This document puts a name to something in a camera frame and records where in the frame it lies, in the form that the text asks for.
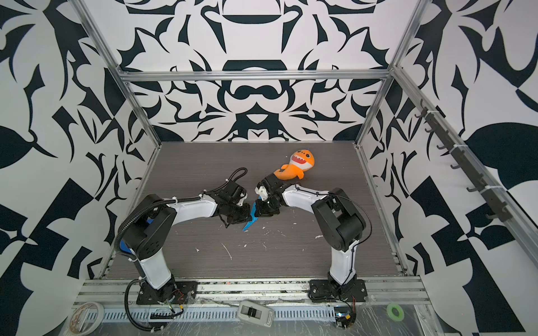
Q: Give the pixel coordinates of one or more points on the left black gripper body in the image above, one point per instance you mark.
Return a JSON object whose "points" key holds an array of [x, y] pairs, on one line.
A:
{"points": [[239, 215]]}

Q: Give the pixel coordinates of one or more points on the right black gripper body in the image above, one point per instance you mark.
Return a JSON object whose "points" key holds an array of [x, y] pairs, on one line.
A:
{"points": [[268, 207]]}

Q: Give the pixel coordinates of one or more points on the blue square paper sheet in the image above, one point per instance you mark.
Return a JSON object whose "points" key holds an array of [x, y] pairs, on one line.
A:
{"points": [[253, 218]]}

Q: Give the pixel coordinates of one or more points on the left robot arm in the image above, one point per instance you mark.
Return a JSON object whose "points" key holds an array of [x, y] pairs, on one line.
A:
{"points": [[142, 235]]}

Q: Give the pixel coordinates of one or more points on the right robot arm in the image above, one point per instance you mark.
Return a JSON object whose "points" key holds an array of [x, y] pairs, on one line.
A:
{"points": [[341, 221]]}

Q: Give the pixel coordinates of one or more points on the orange shark plush toy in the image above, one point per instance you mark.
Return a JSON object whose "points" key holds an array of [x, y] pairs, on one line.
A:
{"points": [[300, 162]]}

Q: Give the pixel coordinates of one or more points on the small black electronics board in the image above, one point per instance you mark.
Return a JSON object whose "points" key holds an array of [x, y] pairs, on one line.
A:
{"points": [[344, 317]]}

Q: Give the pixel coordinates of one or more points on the green tape roll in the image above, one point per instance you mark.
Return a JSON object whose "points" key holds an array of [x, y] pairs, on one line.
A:
{"points": [[395, 312]]}

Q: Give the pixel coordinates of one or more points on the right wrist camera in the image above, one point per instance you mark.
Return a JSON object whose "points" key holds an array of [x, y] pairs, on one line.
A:
{"points": [[262, 192]]}

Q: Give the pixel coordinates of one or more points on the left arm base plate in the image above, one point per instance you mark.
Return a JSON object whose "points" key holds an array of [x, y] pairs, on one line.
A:
{"points": [[176, 294]]}

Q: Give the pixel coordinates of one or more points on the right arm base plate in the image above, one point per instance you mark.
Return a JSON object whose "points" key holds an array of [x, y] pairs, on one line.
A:
{"points": [[330, 290]]}

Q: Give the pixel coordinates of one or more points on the grey switch box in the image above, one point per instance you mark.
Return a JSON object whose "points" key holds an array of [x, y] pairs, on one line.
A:
{"points": [[254, 313]]}

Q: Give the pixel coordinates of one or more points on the white slotted cable duct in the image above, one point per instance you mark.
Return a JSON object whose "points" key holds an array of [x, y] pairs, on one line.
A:
{"points": [[230, 314]]}

